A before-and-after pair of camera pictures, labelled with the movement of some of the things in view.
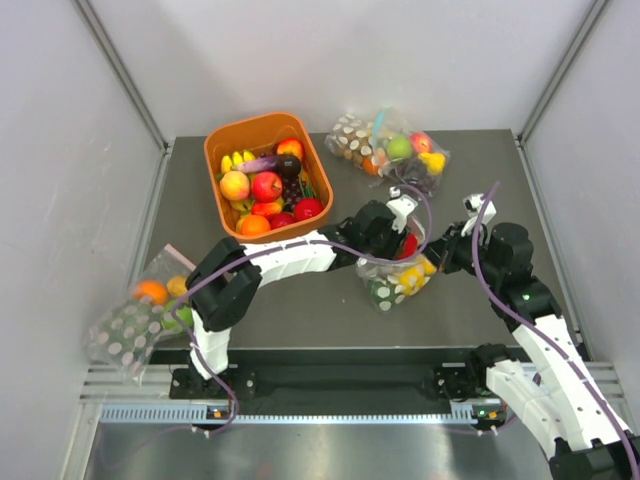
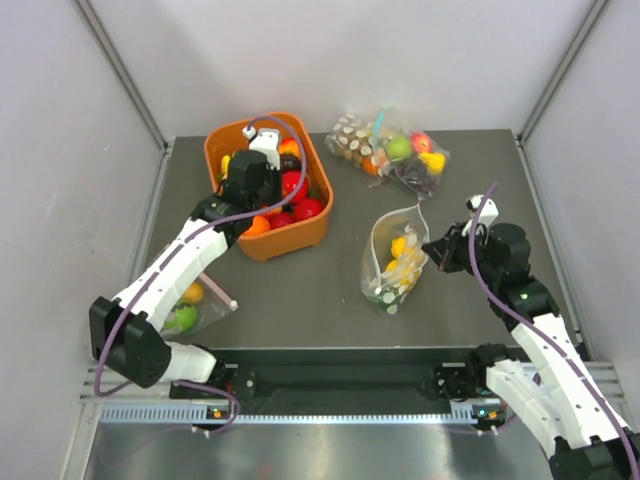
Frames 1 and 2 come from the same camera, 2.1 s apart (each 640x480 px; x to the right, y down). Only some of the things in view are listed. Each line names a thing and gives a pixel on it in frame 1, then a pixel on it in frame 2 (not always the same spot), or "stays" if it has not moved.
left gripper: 396,239 → 276,176
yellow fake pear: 434,162 stays
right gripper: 444,250 stays
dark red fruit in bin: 307,207 stays
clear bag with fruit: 413,156 stays
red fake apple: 410,246 → 289,182
